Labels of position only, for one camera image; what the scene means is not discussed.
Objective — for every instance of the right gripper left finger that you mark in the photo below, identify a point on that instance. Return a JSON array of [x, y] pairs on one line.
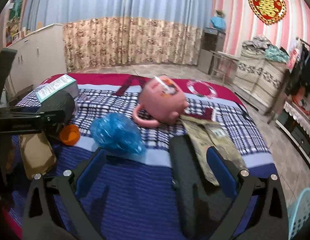
[[42, 219]]

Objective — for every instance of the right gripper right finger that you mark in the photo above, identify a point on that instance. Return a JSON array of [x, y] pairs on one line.
[[258, 210]]

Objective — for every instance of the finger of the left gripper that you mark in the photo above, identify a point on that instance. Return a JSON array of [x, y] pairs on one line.
[[16, 123], [7, 57]]

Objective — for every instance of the orange tangerine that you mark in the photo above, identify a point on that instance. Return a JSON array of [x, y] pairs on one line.
[[69, 135]]

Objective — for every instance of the blue plastic bag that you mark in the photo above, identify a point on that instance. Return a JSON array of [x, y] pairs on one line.
[[117, 134]]

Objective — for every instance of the camouflage patterned packet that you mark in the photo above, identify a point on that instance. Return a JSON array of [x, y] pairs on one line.
[[207, 133]]

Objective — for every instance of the light blue plastic basket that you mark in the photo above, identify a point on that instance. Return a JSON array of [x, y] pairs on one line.
[[298, 213]]

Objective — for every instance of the brown phone case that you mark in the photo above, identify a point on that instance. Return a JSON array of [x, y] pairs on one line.
[[37, 154]]

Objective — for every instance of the white cupboard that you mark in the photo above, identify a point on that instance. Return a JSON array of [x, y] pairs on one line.
[[39, 56]]

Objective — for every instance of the grey pouch bag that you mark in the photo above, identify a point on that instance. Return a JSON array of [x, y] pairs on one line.
[[58, 110]]

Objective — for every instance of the teal white carton box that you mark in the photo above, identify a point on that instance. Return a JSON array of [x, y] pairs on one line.
[[64, 82]]

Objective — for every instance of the black wallet case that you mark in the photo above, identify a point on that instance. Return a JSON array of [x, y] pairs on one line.
[[201, 205]]

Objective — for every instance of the striped blue red blanket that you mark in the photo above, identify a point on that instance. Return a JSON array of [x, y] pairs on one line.
[[133, 197]]

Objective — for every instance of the low tv stand lace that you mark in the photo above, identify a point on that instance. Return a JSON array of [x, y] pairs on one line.
[[295, 124]]

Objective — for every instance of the blue floral curtain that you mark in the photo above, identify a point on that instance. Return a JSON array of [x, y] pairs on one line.
[[103, 33]]

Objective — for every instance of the cloth covered cabinet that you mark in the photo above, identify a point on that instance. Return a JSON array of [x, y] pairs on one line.
[[258, 80]]

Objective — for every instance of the clothes rack with garments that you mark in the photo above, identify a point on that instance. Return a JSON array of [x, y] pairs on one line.
[[296, 84]]

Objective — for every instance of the pile of clothes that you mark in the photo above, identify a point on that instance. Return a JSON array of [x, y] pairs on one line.
[[262, 45]]

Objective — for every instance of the water dispenser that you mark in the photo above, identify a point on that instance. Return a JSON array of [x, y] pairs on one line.
[[212, 42]]

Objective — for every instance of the red heart wall ornament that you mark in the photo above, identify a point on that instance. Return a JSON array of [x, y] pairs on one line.
[[268, 11]]

